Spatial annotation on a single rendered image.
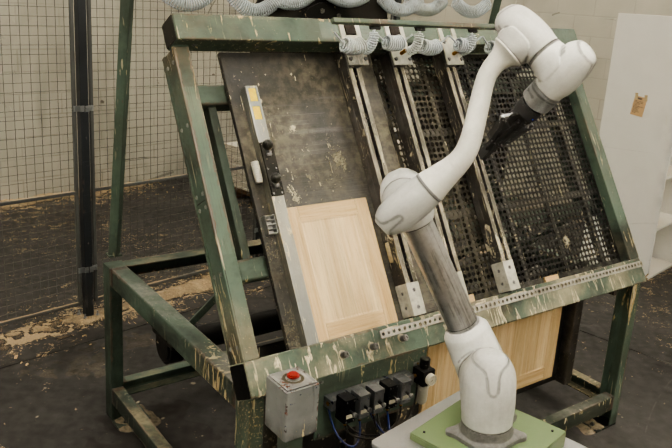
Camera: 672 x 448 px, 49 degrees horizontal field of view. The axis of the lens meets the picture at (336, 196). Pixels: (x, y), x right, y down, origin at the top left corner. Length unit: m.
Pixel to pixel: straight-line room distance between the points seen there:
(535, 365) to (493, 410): 1.63
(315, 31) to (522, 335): 1.76
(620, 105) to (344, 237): 3.93
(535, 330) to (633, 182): 2.80
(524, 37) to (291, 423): 1.29
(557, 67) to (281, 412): 1.26
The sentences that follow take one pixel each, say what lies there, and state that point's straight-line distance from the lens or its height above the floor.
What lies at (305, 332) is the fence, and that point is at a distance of 2.58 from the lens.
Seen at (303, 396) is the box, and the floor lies 0.90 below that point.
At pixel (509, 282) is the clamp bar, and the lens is 3.18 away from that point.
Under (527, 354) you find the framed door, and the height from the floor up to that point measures 0.43.
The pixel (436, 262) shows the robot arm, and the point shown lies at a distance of 2.30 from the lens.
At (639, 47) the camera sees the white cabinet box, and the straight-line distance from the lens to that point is 6.27.
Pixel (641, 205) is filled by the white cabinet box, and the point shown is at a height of 0.59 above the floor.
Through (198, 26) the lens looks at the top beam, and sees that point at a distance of 2.68.
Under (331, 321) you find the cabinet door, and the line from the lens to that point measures 2.66.
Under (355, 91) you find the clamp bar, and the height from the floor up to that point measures 1.69.
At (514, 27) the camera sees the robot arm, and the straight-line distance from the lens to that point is 2.08.
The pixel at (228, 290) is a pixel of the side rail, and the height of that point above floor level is 1.11.
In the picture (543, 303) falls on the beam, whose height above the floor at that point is 0.83.
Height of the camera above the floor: 2.06
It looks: 15 degrees down
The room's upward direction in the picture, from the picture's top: 4 degrees clockwise
